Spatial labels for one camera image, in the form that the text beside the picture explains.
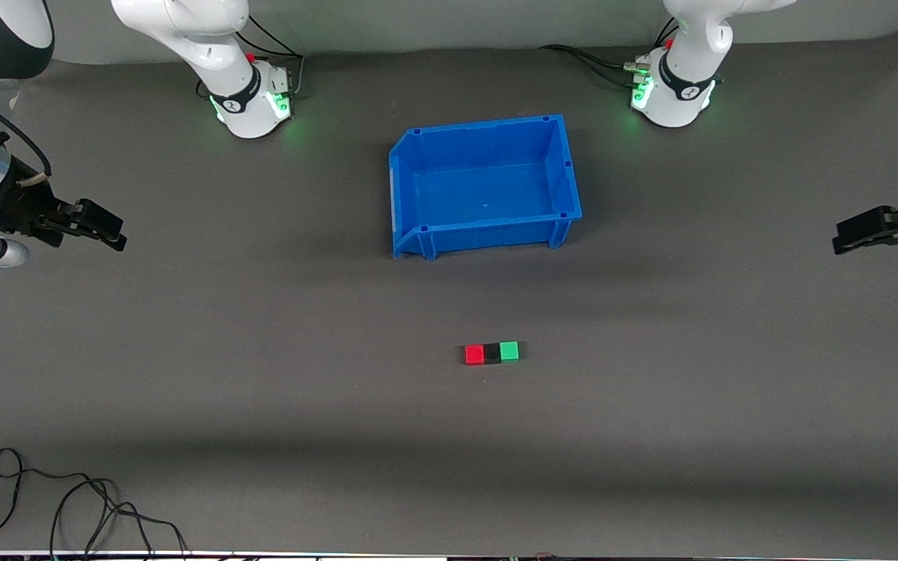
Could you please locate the blue plastic storage bin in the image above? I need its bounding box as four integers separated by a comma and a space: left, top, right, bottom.
388, 115, 583, 261

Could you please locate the dark grey table mat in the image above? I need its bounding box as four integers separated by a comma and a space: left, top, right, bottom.
0, 31, 898, 556

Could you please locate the black cable along right arm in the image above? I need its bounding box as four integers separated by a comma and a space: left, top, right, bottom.
0, 78, 53, 188

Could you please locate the loose thin black cable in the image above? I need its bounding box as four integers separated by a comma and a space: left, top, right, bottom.
0, 448, 189, 557

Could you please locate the black right arm base cable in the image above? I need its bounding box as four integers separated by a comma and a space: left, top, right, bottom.
196, 14, 306, 101

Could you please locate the black arm base cable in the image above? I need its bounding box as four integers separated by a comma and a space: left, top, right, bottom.
196, 14, 306, 101
539, 16, 680, 88

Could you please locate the black left arm base cable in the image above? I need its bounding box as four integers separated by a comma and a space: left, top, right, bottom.
539, 16, 680, 88

